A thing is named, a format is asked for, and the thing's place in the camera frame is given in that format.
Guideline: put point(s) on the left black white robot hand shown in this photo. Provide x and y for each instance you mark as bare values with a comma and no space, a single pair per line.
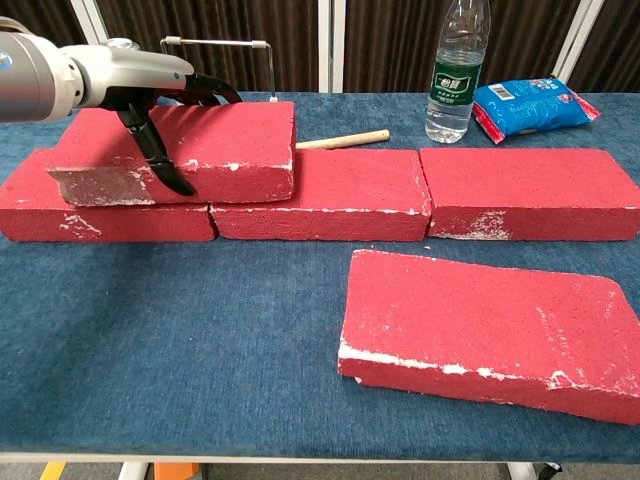
135,75

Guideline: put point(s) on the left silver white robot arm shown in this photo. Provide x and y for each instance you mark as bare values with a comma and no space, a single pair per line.
30,80

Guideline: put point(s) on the dark curtain partition panel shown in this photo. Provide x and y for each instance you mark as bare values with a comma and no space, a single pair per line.
620,40
390,45
50,15
225,20

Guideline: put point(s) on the wooden stick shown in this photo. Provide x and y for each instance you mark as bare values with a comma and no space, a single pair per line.
350,139

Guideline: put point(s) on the blue table mat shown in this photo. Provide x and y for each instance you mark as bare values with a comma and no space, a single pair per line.
175,325

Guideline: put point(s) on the clear plastic water bottle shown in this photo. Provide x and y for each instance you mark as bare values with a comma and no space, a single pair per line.
455,85

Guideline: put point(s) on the blue red snack packet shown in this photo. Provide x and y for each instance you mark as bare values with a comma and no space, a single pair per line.
530,107

